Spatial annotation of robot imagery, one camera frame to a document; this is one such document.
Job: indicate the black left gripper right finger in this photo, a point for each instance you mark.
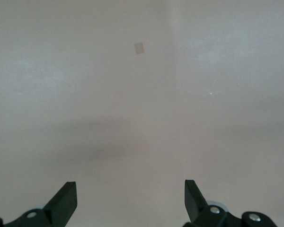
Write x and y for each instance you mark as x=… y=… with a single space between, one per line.
x=198 y=212

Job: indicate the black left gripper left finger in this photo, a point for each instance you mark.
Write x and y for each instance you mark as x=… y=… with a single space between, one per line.
x=59 y=208

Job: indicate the brown tape patch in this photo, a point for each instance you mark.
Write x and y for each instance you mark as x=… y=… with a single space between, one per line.
x=139 y=48

